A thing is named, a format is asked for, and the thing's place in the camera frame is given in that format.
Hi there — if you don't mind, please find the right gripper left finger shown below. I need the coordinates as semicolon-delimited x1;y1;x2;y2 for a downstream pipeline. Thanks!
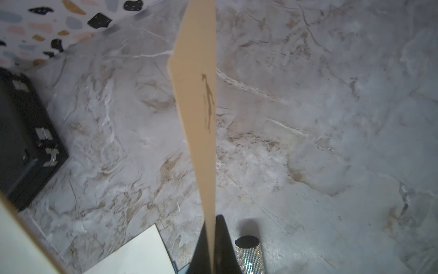
186;224;212;274

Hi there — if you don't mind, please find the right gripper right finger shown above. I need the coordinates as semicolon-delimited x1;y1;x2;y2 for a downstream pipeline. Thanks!
214;215;241;274

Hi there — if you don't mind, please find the cream white envelope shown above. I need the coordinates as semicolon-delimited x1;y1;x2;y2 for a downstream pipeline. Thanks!
86;225;175;274

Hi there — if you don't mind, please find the yellow envelope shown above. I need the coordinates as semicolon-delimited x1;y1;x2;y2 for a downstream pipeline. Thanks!
168;1;216;273

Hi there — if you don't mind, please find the beige letter paper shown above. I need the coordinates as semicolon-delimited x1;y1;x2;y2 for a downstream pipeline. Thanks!
1;196;64;274

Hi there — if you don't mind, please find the light blue envelope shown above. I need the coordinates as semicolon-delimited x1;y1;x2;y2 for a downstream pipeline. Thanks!
172;261;190;274

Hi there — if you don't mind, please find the glitter tube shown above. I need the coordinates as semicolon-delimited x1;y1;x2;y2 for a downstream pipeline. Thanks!
235;235;266;274

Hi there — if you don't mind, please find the black box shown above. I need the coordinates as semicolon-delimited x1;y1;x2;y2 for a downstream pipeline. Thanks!
1;68;68;211

